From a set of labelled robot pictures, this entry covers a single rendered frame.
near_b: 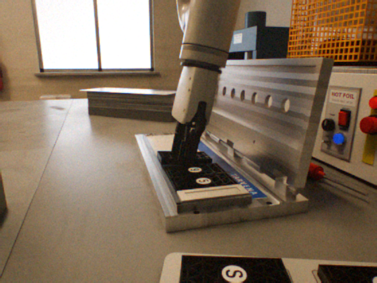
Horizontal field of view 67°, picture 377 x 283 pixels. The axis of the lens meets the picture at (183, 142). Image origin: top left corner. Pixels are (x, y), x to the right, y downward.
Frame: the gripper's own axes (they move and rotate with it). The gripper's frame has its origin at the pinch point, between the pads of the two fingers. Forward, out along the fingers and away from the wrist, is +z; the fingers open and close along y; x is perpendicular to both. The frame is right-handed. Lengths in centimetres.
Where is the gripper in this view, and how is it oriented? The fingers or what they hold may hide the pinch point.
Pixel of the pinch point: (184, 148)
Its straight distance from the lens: 54.4
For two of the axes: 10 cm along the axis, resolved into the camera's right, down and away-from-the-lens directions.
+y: 2.4, 2.6, -9.3
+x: 9.5, 1.4, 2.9
